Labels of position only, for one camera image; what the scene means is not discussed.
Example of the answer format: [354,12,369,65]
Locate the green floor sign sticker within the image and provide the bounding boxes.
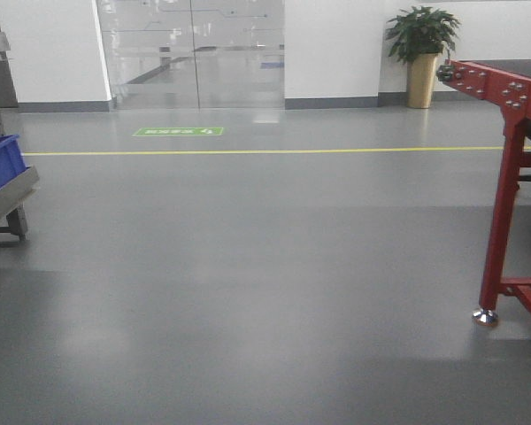
[134,127,225,137]

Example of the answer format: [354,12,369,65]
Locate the glass double door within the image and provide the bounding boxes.
[96,0,285,110]

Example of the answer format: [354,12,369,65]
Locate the gold tall planter pot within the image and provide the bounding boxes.
[407,53,438,109]

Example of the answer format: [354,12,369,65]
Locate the green potted plant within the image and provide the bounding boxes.
[385,6,461,64]

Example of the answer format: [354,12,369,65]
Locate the grey metal shelf rack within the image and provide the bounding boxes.
[0,0,42,248]

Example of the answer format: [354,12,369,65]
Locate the blue plastic bin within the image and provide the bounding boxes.
[0,135,27,188]

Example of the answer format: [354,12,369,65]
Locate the red conveyor frame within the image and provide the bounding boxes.
[436,59,531,327]

